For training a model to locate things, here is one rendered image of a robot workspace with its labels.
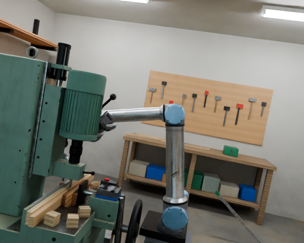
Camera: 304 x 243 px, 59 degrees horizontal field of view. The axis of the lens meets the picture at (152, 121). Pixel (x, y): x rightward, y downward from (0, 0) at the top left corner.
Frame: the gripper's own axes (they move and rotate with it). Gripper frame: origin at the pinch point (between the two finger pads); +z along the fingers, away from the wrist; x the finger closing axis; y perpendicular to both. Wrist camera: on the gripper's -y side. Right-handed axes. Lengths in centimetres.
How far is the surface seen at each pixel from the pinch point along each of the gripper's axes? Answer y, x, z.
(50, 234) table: -53, 27, 12
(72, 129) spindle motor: -21.4, -1.5, 8.8
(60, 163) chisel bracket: -31.1, 5.9, -5.9
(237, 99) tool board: 282, 68, -165
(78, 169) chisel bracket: -27.2, 13.7, -2.6
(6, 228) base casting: -63, 14, -10
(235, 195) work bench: 180, 172, -195
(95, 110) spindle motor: -8.9, -2.6, 13.3
